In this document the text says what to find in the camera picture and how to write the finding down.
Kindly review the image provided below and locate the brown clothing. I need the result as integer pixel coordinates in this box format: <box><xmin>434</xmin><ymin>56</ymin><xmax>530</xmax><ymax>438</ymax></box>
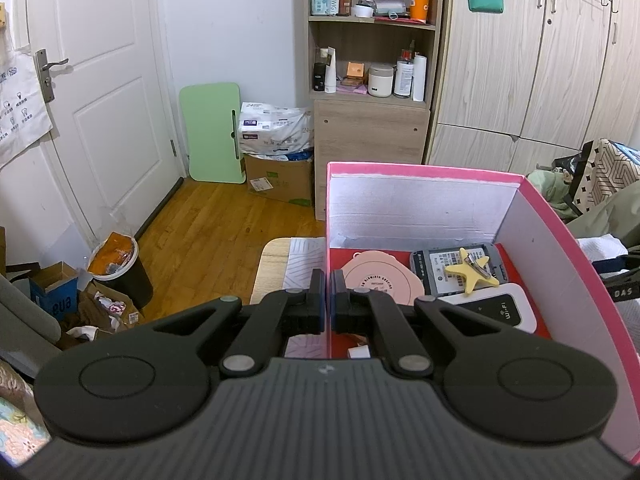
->
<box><xmin>57</xmin><ymin>305</ymin><xmax>101</xmax><ymax>351</ymax></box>

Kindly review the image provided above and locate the red printed cloth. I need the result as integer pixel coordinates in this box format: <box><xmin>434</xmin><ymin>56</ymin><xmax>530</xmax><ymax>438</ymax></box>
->
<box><xmin>330</xmin><ymin>245</ymin><xmax>553</xmax><ymax>361</ymax></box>

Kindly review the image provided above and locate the yellow star hair clip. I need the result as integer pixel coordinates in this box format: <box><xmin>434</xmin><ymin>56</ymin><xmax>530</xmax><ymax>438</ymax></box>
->
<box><xmin>444</xmin><ymin>247</ymin><xmax>501</xmax><ymax>293</ymax></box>

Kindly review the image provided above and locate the grey labelled pocket router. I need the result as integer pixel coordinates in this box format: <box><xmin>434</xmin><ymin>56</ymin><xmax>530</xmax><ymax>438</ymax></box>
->
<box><xmin>410</xmin><ymin>243</ymin><xmax>508</xmax><ymax>297</ymax></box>

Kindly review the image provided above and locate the grey chair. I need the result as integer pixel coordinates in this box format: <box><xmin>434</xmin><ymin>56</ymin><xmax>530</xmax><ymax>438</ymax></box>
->
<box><xmin>0</xmin><ymin>274</ymin><xmax>62</xmax><ymax>378</ymax></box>

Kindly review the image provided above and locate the blue cardboard box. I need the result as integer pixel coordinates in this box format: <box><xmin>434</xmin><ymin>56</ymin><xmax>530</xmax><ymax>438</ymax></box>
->
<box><xmin>29</xmin><ymin>261</ymin><xmax>81</xmax><ymax>322</ymax></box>

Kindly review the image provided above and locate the white door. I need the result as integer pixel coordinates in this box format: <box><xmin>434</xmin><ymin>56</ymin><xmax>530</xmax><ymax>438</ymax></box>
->
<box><xmin>25</xmin><ymin>0</ymin><xmax>186</xmax><ymax>246</ymax></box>

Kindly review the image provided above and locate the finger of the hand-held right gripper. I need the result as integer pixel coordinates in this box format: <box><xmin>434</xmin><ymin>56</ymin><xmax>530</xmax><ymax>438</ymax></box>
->
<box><xmin>606</xmin><ymin>271</ymin><xmax>640</xmax><ymax>305</ymax></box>
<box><xmin>591</xmin><ymin>249</ymin><xmax>640</xmax><ymax>276</ymax></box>

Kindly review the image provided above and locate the green folding board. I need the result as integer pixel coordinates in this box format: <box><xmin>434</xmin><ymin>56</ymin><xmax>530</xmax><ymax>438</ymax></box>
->
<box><xmin>179</xmin><ymin>82</ymin><xmax>247</xmax><ymax>184</ymax></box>

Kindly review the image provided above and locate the floral blanket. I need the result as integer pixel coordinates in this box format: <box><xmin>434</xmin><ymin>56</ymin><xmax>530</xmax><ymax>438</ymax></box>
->
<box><xmin>0</xmin><ymin>360</ymin><xmax>51</xmax><ymax>468</ymax></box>

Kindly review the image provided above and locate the light wooden wardrobe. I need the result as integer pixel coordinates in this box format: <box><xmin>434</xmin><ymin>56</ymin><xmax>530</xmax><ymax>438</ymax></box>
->
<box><xmin>427</xmin><ymin>0</ymin><xmax>640</xmax><ymax>176</ymax></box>

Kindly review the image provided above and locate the white jar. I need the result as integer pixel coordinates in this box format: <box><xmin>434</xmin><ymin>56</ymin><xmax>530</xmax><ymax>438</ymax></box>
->
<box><xmin>367</xmin><ymin>63</ymin><xmax>395</xmax><ymax>98</ymax></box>

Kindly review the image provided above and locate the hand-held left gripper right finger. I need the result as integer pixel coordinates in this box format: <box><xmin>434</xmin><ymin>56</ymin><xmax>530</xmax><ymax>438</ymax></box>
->
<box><xmin>330</xmin><ymin>271</ymin><xmax>501</xmax><ymax>378</ymax></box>

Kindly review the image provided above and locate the tall white tube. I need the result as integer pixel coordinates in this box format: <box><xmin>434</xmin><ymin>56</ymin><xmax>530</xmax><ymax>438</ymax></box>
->
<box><xmin>411</xmin><ymin>55</ymin><xmax>427</xmax><ymax>102</ymax></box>

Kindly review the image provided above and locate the white printed tote bag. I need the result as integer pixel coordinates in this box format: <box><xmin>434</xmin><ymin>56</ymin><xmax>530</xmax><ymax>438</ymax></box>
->
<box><xmin>0</xmin><ymin>42</ymin><xmax>56</xmax><ymax>168</ymax></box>

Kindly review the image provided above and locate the grey-green clothing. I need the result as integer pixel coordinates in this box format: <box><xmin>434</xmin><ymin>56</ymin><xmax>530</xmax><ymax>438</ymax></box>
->
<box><xmin>570</xmin><ymin>190</ymin><xmax>640</xmax><ymax>241</ymax></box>

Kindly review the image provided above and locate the pink rounded square case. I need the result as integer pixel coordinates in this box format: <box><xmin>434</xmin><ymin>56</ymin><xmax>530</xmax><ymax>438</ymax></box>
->
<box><xmin>341</xmin><ymin>251</ymin><xmax>426</xmax><ymax>306</ymax></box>

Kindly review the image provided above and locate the white pocket router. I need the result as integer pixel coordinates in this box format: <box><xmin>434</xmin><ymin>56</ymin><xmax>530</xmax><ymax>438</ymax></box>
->
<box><xmin>437</xmin><ymin>282</ymin><xmax>537</xmax><ymax>333</ymax></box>

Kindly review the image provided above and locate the metal door handle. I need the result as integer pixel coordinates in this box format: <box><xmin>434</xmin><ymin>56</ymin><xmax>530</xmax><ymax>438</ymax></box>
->
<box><xmin>34</xmin><ymin>49</ymin><xmax>69</xmax><ymax>103</ymax></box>

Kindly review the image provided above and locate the black trash bin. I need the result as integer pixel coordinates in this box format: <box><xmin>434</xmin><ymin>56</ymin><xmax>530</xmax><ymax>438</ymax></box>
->
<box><xmin>87</xmin><ymin>232</ymin><xmax>154</xmax><ymax>311</ymax></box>

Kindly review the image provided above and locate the light green cloth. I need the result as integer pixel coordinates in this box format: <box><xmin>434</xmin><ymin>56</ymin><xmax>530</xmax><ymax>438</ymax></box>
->
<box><xmin>527</xmin><ymin>169</ymin><xmax>571</xmax><ymax>221</ymax></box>

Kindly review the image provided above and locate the pink cardboard box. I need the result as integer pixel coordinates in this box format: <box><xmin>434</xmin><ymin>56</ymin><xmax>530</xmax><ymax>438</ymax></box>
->
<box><xmin>325</xmin><ymin>161</ymin><xmax>640</xmax><ymax>466</ymax></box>

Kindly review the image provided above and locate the black door draft stopper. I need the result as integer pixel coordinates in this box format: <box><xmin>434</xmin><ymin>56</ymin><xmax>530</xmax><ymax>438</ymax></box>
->
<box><xmin>134</xmin><ymin>176</ymin><xmax>185</xmax><ymax>238</ymax></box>

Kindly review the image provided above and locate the geometric patterned bag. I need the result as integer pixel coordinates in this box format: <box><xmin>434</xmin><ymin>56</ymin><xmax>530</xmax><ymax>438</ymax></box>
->
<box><xmin>552</xmin><ymin>139</ymin><xmax>640</xmax><ymax>211</ymax></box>

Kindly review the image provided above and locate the open cardboard box with trash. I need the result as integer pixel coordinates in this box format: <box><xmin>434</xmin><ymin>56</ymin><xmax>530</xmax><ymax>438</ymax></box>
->
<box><xmin>80</xmin><ymin>280</ymin><xmax>146</xmax><ymax>333</ymax></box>

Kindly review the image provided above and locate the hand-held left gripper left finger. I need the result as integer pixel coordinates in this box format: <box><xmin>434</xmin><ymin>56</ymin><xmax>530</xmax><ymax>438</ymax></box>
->
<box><xmin>152</xmin><ymin>269</ymin><xmax>326</xmax><ymax>378</ymax></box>

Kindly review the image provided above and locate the wooden shelf cabinet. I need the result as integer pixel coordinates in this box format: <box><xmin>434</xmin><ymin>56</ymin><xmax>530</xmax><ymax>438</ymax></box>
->
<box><xmin>306</xmin><ymin>0</ymin><xmax>446</xmax><ymax>222</ymax></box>

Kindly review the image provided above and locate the brown cardboard box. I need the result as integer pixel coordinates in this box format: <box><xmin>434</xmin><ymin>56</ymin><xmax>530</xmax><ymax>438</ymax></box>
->
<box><xmin>243</xmin><ymin>152</ymin><xmax>316</xmax><ymax>208</ymax></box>

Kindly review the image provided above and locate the pack of tissue paper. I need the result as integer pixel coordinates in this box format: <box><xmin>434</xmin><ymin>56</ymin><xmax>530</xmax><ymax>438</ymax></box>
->
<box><xmin>238</xmin><ymin>101</ymin><xmax>316</xmax><ymax>161</ymax></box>

